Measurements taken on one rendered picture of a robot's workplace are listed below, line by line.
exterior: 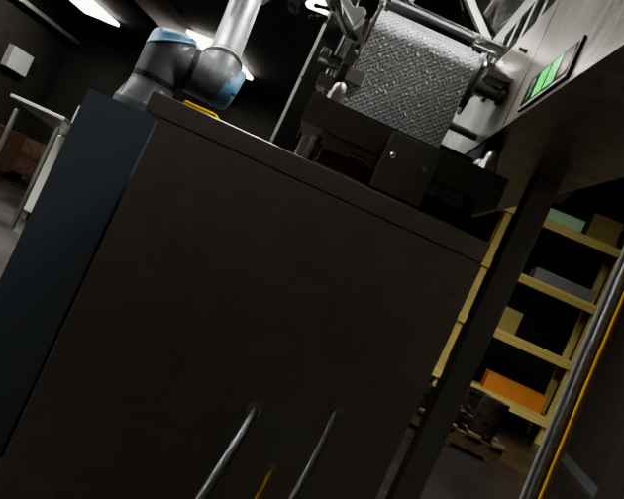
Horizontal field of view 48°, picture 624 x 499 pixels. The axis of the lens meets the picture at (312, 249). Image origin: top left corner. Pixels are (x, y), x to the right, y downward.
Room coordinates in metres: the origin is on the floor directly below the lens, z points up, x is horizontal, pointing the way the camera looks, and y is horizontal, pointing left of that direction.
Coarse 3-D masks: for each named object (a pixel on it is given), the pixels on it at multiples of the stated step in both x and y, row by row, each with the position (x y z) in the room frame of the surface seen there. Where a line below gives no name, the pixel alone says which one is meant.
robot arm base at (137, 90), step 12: (144, 72) 1.75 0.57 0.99; (132, 84) 1.75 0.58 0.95; (144, 84) 1.75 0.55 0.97; (156, 84) 1.76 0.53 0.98; (168, 84) 1.77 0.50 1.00; (120, 96) 1.75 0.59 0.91; (132, 96) 1.74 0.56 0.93; (144, 96) 1.74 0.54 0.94; (168, 96) 1.79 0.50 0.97; (144, 108) 1.74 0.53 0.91
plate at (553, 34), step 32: (576, 0) 1.24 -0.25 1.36; (608, 0) 1.02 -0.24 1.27; (544, 32) 1.42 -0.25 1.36; (576, 32) 1.13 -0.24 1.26; (608, 32) 0.94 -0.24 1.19; (512, 64) 1.63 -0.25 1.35; (544, 64) 1.27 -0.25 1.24; (576, 64) 1.03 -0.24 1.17; (608, 64) 0.92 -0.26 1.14; (512, 96) 1.44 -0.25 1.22; (544, 96) 1.15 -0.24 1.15; (576, 96) 1.07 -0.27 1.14; (608, 96) 1.02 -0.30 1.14; (480, 128) 1.67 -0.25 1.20; (512, 128) 1.37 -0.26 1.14; (544, 128) 1.29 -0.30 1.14; (576, 128) 1.21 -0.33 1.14; (608, 128) 1.14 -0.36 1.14; (512, 160) 1.60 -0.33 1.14; (544, 160) 1.49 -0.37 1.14; (576, 160) 1.39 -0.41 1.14; (608, 160) 1.30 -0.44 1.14; (512, 192) 1.92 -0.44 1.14
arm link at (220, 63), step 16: (240, 0) 1.93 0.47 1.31; (256, 0) 1.96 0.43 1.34; (224, 16) 1.92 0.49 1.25; (240, 16) 1.91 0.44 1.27; (256, 16) 1.97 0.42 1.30; (224, 32) 1.88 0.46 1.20; (240, 32) 1.89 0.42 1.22; (208, 48) 1.84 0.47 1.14; (224, 48) 1.83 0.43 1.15; (240, 48) 1.89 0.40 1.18; (208, 64) 1.79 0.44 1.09; (224, 64) 1.81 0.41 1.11; (240, 64) 1.86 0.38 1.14; (192, 80) 1.79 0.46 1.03; (208, 80) 1.79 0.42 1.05; (224, 80) 1.80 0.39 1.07; (240, 80) 1.82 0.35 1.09; (208, 96) 1.82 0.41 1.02; (224, 96) 1.82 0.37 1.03
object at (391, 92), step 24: (384, 72) 1.50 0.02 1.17; (408, 72) 1.50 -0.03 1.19; (360, 96) 1.50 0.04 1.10; (384, 96) 1.50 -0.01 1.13; (408, 96) 1.50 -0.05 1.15; (432, 96) 1.50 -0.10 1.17; (456, 96) 1.50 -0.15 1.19; (384, 120) 1.50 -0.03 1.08; (408, 120) 1.50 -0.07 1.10; (432, 120) 1.50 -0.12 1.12; (432, 144) 1.50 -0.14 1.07
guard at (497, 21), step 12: (480, 0) 2.34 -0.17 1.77; (492, 0) 2.25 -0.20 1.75; (504, 0) 2.16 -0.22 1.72; (516, 0) 2.08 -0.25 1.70; (480, 12) 2.38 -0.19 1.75; (492, 12) 2.29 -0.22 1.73; (504, 12) 2.20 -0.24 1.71; (492, 24) 2.33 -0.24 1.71; (504, 24) 2.24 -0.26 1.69; (492, 36) 2.37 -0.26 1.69
